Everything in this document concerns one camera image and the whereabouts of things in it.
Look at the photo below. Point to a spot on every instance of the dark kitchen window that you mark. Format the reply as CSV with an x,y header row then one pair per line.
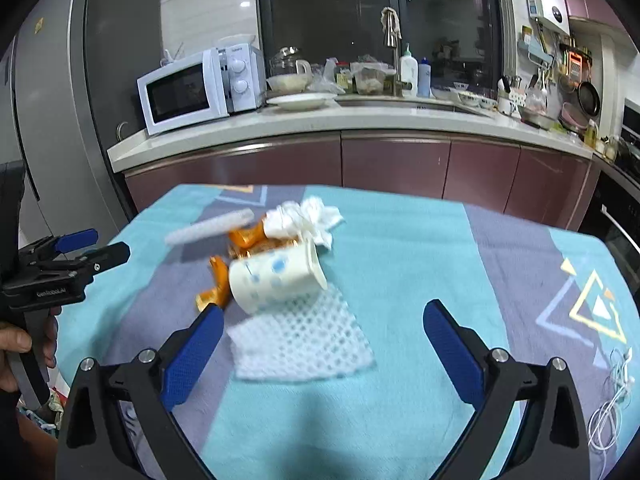
x,y
462,39

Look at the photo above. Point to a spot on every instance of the maroon kitchen cabinets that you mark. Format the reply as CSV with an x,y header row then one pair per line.
x,y
536,184

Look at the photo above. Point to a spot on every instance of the small white foam net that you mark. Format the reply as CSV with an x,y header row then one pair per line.
x,y
314,337

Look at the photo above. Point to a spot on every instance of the white tissue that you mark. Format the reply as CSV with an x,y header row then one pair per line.
x,y
284,221
319,220

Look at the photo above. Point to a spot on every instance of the steel sink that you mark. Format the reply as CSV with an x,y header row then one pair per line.
x,y
419,104

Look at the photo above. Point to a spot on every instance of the steel kitchen faucet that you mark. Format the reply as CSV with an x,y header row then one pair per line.
x,y
392,39

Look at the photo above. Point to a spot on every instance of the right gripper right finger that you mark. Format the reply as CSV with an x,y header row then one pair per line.
x,y
551,441

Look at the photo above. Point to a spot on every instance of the white oval plate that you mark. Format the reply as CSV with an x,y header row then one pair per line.
x,y
300,102

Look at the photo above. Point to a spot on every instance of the blue bottle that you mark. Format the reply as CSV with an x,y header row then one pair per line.
x,y
424,78

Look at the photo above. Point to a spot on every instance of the white microwave oven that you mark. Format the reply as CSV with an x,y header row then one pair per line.
x,y
213,84

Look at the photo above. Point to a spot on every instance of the gold foil snack wrapper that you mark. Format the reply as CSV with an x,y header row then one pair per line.
x,y
267,245

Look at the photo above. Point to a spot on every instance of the long white foam net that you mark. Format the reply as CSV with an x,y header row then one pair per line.
x,y
211,227

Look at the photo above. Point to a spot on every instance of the small porcelain bowl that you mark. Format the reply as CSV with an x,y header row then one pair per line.
x,y
469,99

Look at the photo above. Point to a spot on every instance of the white stone countertop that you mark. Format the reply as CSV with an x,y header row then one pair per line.
x,y
141,148

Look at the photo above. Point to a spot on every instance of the white soap bottle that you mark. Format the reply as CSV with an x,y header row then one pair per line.
x,y
408,71

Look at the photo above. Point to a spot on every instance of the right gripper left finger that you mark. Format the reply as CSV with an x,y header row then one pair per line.
x,y
94,442

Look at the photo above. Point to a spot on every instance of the white blue dotted paper cup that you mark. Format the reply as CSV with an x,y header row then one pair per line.
x,y
280,275

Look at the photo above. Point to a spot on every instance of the blue grey patterned tablecloth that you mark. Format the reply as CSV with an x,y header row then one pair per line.
x,y
535,291

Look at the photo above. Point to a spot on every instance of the orange peel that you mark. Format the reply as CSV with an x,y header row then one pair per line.
x,y
242,242

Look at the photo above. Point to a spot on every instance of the glass jug with food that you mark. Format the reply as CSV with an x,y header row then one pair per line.
x,y
289,72

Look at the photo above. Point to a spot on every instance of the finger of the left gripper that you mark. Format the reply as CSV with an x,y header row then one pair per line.
x,y
107,256
50,247

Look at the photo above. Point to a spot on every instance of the grey refrigerator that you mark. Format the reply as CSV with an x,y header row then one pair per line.
x,y
68,94

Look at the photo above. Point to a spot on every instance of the black frying pan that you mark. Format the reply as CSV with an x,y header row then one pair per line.
x,y
588,99

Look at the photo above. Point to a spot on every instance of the person's left hand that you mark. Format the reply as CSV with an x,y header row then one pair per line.
x,y
16,340

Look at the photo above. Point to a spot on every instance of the black built-in oven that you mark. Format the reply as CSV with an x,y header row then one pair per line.
x,y
613,213

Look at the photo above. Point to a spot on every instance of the clear plastic food container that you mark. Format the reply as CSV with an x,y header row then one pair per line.
x,y
370,77

